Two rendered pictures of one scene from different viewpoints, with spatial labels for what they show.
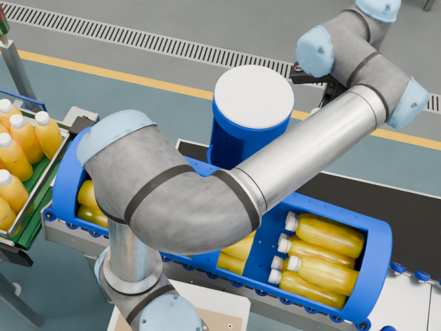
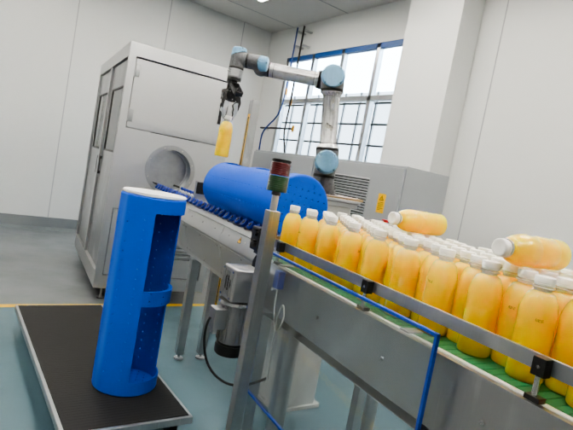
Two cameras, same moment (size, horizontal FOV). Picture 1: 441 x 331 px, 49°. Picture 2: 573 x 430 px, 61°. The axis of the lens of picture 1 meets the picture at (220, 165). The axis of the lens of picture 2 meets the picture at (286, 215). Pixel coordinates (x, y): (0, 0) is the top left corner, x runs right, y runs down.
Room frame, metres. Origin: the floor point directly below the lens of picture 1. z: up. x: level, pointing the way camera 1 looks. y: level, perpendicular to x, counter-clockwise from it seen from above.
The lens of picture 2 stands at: (2.01, 1.95, 1.21)
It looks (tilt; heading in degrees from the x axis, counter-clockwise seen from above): 4 degrees down; 230
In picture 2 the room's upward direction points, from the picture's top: 10 degrees clockwise
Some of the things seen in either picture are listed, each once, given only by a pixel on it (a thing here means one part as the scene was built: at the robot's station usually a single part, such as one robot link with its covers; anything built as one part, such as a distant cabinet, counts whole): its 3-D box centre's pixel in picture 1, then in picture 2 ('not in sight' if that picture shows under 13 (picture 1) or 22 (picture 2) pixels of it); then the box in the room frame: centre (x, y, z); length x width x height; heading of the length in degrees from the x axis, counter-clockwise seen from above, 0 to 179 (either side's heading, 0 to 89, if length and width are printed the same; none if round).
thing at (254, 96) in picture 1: (254, 95); (154, 194); (1.07, -0.08, 1.03); 0.28 x 0.28 x 0.01
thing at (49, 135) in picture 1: (50, 136); (290, 235); (0.80, 0.56, 1.00); 0.07 x 0.07 x 0.19
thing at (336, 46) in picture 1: (338, 50); (257, 63); (0.60, -0.16, 1.75); 0.11 x 0.11 x 0.08; 47
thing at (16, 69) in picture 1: (44, 134); (241, 380); (1.07, 0.78, 0.55); 0.04 x 0.04 x 1.10; 79
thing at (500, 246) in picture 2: not in sight; (501, 247); (0.99, 1.46, 1.14); 0.04 x 0.02 x 0.04; 79
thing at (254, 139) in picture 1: (239, 161); (139, 290); (1.07, -0.08, 0.59); 0.28 x 0.28 x 0.88
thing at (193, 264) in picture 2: not in sight; (186, 309); (0.52, -0.58, 0.31); 0.06 x 0.06 x 0.63; 79
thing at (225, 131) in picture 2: not in sight; (224, 137); (0.69, -0.21, 1.35); 0.07 x 0.07 x 0.19
